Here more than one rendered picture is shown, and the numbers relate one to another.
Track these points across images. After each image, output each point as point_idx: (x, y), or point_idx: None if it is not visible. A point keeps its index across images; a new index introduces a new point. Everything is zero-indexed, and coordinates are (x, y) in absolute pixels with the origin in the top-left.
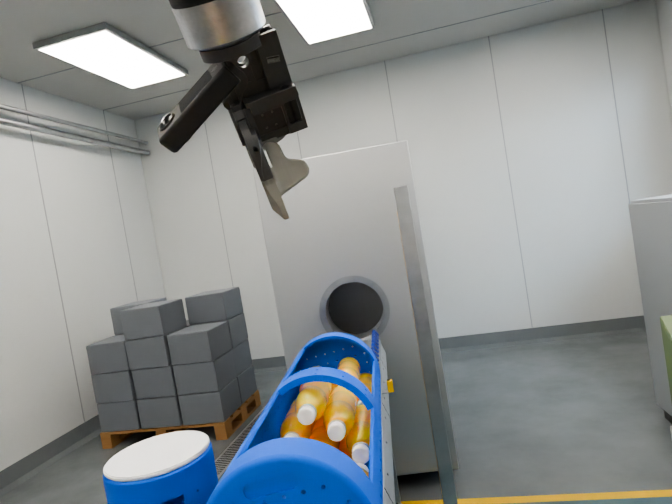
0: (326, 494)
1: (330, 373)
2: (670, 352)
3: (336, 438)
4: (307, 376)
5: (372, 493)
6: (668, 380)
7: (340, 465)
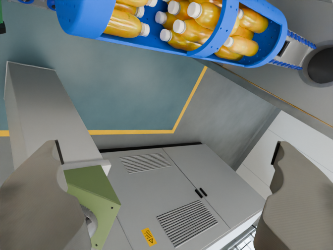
0: (72, 6)
1: (216, 39)
2: (109, 194)
3: (174, 24)
4: (221, 22)
5: (83, 36)
6: (109, 182)
7: (85, 25)
